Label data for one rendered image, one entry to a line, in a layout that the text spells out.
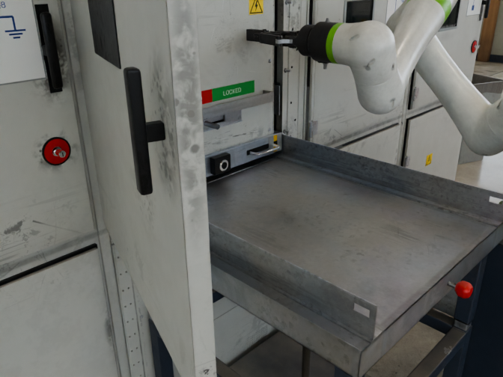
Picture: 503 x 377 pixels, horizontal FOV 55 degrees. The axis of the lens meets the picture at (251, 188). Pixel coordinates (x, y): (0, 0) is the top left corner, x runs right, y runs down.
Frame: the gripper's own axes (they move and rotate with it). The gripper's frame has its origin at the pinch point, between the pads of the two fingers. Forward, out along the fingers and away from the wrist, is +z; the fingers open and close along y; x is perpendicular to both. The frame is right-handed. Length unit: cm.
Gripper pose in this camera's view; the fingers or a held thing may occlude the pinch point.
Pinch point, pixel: (257, 35)
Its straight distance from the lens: 135.9
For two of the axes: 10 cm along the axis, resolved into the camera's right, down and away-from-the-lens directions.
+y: 7.0, -3.0, 6.5
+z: -7.1, -2.8, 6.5
